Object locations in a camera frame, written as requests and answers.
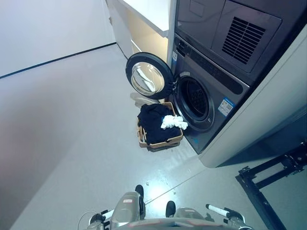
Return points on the silver right robot leg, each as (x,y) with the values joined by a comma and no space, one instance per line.
(182,214)

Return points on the round washing machine door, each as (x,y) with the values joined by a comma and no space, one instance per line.
(149,75)

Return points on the black metal frame stand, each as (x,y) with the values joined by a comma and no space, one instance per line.
(271,175)

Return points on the grey stacked dryer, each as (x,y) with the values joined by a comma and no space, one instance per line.
(216,31)

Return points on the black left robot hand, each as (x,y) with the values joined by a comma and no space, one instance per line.
(99,218)

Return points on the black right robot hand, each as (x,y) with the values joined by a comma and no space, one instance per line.
(227,214)

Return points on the blue energy label sticker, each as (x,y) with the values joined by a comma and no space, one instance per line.
(226,105)

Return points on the grey front-load washing machine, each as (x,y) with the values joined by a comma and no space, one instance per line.
(223,95)

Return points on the silver left robot leg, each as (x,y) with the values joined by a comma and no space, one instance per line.
(128,206)

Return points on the silver robot leg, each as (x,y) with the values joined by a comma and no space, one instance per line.
(128,206)
(182,214)

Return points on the white cabinet enclosure panel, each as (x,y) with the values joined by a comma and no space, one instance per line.
(271,107)

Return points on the black clothes pile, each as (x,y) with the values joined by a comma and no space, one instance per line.
(154,124)

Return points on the white crumpled garment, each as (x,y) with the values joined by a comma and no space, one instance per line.
(172,121)

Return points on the woven wicker laundry basket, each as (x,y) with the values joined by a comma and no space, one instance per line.
(144,140)

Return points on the white shelving cabinet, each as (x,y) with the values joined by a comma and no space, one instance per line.
(144,26)

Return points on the silver robot torso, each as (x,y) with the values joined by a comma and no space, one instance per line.
(172,227)

